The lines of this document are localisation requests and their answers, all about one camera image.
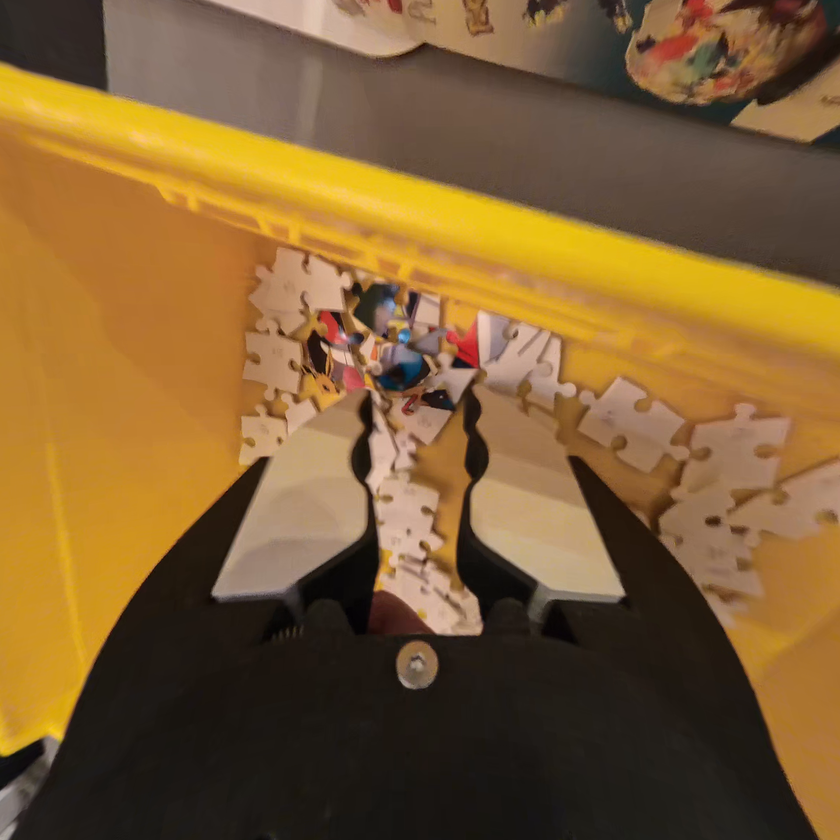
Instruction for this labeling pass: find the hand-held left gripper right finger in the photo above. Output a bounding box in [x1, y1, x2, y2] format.
[458, 384, 626, 635]

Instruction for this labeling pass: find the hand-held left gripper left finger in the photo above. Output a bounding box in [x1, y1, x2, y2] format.
[211, 388, 382, 635]

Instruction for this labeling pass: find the pile of puzzle pieces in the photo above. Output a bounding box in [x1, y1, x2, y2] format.
[238, 246, 840, 634]

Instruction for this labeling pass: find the yellow plastic bin holding pieces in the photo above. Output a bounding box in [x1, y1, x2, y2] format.
[0, 62, 840, 840]

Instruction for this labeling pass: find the blue puzzle box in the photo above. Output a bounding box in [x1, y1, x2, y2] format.
[328, 0, 840, 145]

